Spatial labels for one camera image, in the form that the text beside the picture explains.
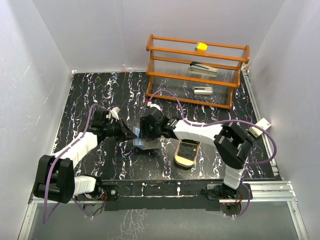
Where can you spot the white card box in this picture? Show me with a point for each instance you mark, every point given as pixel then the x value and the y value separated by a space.
pixel 263 124

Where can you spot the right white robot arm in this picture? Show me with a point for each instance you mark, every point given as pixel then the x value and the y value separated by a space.
pixel 232 143

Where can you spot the black credit card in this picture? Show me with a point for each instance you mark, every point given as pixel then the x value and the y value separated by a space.
pixel 187 151

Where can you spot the yellow white block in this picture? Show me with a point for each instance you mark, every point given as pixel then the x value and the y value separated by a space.
pixel 201 47

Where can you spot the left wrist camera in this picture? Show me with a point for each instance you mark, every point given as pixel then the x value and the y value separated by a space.
pixel 114 114

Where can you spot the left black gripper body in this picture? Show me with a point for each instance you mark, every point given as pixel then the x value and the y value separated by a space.
pixel 113 130

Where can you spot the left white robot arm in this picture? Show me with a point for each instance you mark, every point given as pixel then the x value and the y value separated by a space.
pixel 55 178

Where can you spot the small white stapler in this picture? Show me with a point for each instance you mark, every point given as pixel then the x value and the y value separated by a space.
pixel 200 90

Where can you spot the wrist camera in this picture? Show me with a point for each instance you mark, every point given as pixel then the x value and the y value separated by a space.
pixel 153 105
pixel 114 114

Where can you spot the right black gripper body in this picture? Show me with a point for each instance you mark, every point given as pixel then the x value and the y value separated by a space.
pixel 148 131

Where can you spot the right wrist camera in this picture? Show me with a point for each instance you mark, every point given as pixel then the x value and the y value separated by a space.
pixel 153 105

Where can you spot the grey card holder wallet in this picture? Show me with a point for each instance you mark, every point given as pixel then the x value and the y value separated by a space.
pixel 145 144

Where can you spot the orange wooden shelf rack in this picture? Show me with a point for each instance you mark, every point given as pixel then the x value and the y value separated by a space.
pixel 168 70

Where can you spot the oval wooden tray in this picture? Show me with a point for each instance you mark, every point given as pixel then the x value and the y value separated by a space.
pixel 182 162

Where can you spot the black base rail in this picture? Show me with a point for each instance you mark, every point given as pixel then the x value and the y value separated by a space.
pixel 165 194

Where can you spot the grey black stapler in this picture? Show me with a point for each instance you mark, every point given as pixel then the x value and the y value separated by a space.
pixel 202 69

